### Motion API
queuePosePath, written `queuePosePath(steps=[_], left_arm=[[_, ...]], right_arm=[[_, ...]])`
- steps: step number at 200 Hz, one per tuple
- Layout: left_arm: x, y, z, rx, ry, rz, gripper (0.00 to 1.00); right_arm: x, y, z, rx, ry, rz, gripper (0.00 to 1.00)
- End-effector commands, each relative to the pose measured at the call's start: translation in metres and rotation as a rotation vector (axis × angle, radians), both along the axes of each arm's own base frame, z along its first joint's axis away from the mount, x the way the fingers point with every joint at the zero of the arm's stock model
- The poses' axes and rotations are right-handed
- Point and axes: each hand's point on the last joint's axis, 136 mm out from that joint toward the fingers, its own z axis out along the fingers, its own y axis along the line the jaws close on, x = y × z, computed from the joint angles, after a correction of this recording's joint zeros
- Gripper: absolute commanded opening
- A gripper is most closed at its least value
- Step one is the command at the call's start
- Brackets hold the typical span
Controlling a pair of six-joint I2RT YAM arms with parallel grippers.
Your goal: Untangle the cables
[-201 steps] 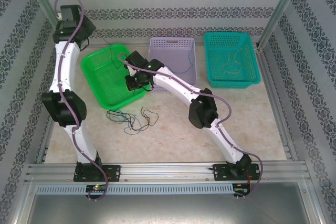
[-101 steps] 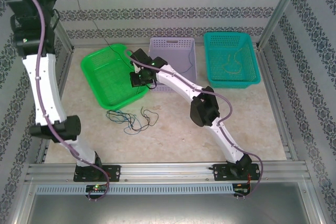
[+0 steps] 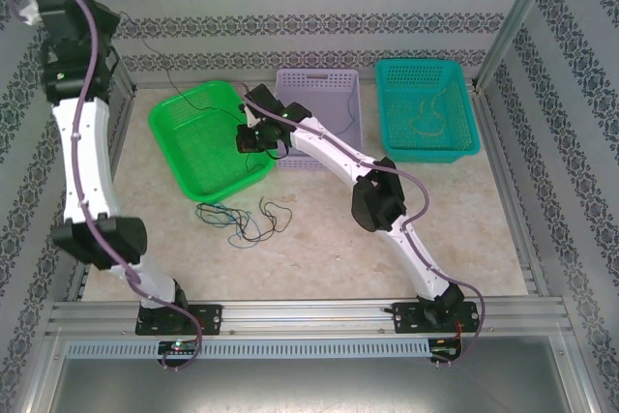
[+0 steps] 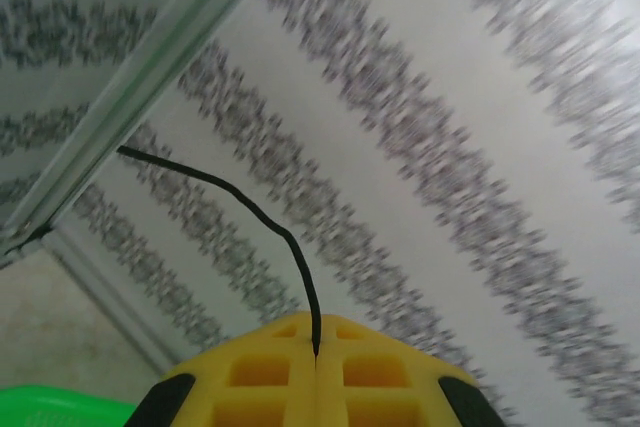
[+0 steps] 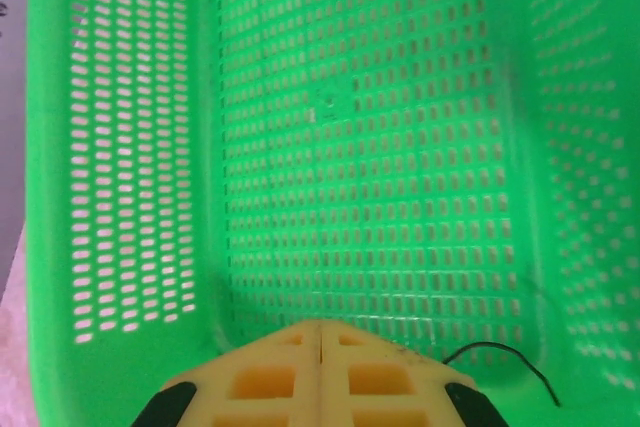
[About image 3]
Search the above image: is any thin yellow cable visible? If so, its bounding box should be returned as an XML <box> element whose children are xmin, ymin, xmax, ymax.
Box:
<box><xmin>407</xmin><ymin>84</ymin><xmax>450</xmax><ymax>137</ymax></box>

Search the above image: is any green plastic basket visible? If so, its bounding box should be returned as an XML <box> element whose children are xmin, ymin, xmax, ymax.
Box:
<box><xmin>147</xmin><ymin>79</ymin><xmax>279</xmax><ymax>204</ymax></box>

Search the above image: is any lavender plastic basket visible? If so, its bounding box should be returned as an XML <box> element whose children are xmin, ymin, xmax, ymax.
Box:
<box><xmin>272</xmin><ymin>67</ymin><xmax>366</xmax><ymax>172</ymax></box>

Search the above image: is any teal plastic basket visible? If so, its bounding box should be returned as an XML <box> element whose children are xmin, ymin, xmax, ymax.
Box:
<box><xmin>373</xmin><ymin>57</ymin><xmax>482</xmax><ymax>164</ymax></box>

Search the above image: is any small circuit board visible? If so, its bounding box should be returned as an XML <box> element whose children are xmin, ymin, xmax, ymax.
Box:
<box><xmin>158</xmin><ymin>339</ymin><xmax>201</xmax><ymax>357</ymax></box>
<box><xmin>429</xmin><ymin>344</ymin><xmax>463</xmax><ymax>363</ymax></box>

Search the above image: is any grey metal sheet panel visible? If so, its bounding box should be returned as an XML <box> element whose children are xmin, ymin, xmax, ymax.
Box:
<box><xmin>18</xmin><ymin>330</ymin><xmax>604</xmax><ymax>413</ymax></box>

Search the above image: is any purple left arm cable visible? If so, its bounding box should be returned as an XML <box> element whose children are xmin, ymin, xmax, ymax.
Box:
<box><xmin>8</xmin><ymin>0</ymin><xmax>207</xmax><ymax>372</ymax></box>

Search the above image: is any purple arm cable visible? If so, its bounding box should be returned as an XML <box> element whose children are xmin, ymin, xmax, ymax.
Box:
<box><xmin>8</xmin><ymin>0</ymin><xmax>207</xmax><ymax>372</ymax></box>
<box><xmin>239</xmin><ymin>93</ymin><xmax>486</xmax><ymax>371</ymax></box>

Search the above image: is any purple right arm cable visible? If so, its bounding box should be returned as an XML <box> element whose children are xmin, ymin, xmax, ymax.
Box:
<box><xmin>239</xmin><ymin>93</ymin><xmax>486</xmax><ymax>371</ymax></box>

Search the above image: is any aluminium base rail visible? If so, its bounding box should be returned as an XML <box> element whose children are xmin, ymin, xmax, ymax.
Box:
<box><xmin>45</xmin><ymin>298</ymin><xmax>570</xmax><ymax>338</ymax></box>

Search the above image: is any slotted grey cable duct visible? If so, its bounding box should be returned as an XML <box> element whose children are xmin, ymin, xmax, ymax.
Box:
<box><xmin>64</xmin><ymin>339</ymin><xmax>432</xmax><ymax>360</ymax></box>

